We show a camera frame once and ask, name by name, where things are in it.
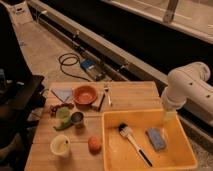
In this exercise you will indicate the green pepper toy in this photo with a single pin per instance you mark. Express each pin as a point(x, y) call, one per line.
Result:
point(63, 126)

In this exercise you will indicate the white box with label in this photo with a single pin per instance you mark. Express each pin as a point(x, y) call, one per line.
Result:
point(20, 14)

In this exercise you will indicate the blue sponge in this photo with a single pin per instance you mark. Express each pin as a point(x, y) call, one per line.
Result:
point(156, 139)

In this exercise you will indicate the green plastic cup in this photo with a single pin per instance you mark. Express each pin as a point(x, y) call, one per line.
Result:
point(63, 115)

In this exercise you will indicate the yellow plastic bin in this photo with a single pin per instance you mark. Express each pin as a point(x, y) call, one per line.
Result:
point(145, 140)

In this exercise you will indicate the blue and grey device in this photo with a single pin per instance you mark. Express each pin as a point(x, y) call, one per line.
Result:
point(92, 69)

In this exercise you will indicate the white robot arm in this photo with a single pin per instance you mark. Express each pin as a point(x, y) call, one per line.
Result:
point(189, 82)

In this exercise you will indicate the light blue towel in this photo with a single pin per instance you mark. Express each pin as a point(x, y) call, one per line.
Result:
point(62, 94)

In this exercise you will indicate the orange bowl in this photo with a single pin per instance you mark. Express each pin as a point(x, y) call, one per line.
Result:
point(84, 95)

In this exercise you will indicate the small metal cup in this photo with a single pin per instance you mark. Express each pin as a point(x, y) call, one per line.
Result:
point(77, 119)

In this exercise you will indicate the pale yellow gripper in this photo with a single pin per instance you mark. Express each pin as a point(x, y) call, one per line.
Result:
point(169, 115)

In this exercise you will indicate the small wooden block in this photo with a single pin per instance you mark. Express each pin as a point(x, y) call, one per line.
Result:
point(96, 105)

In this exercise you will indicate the black and white dish brush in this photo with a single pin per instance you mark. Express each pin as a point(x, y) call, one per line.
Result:
point(126, 132)

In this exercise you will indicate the dark red grape bunch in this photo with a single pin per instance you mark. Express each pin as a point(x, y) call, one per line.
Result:
point(53, 108)

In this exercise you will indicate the cream white mug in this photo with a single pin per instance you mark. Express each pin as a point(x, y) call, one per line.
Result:
point(60, 146)

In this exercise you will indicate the orange fruit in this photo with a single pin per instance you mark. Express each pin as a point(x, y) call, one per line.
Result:
point(94, 144)

